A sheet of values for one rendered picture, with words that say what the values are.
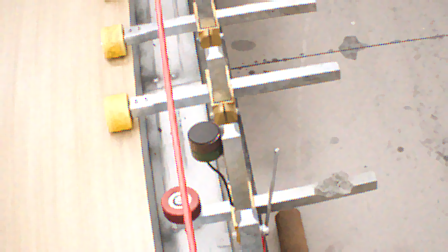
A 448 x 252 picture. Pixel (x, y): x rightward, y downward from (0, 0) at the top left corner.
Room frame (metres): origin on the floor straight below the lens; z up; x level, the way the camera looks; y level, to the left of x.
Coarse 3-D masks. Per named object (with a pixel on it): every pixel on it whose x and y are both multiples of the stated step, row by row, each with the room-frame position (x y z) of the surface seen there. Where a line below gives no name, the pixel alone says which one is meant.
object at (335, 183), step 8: (328, 176) 1.40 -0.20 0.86; (336, 176) 1.39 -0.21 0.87; (344, 176) 1.38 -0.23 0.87; (320, 184) 1.37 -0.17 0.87; (328, 184) 1.37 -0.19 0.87; (336, 184) 1.36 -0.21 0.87; (344, 184) 1.36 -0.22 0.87; (352, 184) 1.36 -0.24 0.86; (320, 192) 1.35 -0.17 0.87; (328, 192) 1.35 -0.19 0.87; (336, 192) 1.35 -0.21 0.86; (344, 192) 1.34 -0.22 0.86
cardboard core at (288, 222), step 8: (296, 208) 1.98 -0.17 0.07; (280, 216) 1.96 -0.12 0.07; (288, 216) 1.94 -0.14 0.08; (296, 216) 1.95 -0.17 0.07; (280, 224) 1.93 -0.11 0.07; (288, 224) 1.91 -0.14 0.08; (296, 224) 1.91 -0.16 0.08; (280, 232) 1.90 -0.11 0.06; (288, 232) 1.88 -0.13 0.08; (296, 232) 1.88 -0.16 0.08; (304, 232) 1.89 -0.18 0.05; (280, 240) 1.88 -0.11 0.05; (288, 240) 1.85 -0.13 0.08; (296, 240) 1.85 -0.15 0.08; (304, 240) 1.85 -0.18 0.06; (288, 248) 1.82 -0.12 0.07; (296, 248) 1.81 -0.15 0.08; (304, 248) 1.82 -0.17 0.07
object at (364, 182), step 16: (352, 176) 1.39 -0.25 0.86; (368, 176) 1.38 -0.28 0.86; (288, 192) 1.38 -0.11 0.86; (304, 192) 1.37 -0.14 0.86; (352, 192) 1.36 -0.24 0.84; (208, 208) 1.37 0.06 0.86; (224, 208) 1.37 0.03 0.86; (256, 208) 1.36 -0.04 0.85; (272, 208) 1.36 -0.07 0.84; (288, 208) 1.36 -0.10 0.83; (176, 224) 1.35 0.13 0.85
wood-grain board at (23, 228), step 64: (0, 0) 2.24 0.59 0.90; (64, 0) 2.15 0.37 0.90; (128, 0) 2.08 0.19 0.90; (0, 64) 1.93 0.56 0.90; (64, 64) 1.87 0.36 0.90; (128, 64) 1.82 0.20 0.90; (0, 128) 1.69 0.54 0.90; (64, 128) 1.64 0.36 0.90; (0, 192) 1.48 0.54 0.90; (64, 192) 1.45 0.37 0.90; (128, 192) 1.42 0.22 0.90
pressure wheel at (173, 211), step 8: (168, 192) 1.39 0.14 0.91; (176, 192) 1.39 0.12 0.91; (192, 192) 1.38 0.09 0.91; (168, 200) 1.37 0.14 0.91; (176, 200) 1.37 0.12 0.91; (192, 200) 1.36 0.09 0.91; (168, 208) 1.35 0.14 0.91; (176, 208) 1.35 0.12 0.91; (192, 208) 1.34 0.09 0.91; (200, 208) 1.36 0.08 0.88; (168, 216) 1.34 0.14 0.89; (176, 216) 1.33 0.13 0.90; (192, 216) 1.33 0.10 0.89
